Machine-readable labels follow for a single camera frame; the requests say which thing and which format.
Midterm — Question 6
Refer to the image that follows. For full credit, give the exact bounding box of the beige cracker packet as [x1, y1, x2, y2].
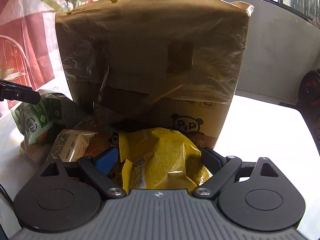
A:
[47, 129, 97, 162]

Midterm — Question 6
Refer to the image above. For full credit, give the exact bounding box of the green snack packet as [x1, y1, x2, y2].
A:
[11, 90, 86, 146]

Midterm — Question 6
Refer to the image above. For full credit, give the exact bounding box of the yellow snack bag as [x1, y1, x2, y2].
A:
[119, 128, 212, 192]

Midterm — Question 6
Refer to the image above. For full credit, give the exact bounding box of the red floral curtain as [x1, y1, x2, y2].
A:
[0, 0, 102, 117]

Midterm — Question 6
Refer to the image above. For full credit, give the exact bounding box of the black exercise bike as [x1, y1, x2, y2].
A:
[279, 68, 320, 152]

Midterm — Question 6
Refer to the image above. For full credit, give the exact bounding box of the cardboard box with plastic liner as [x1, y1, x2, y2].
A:
[55, 0, 254, 148]

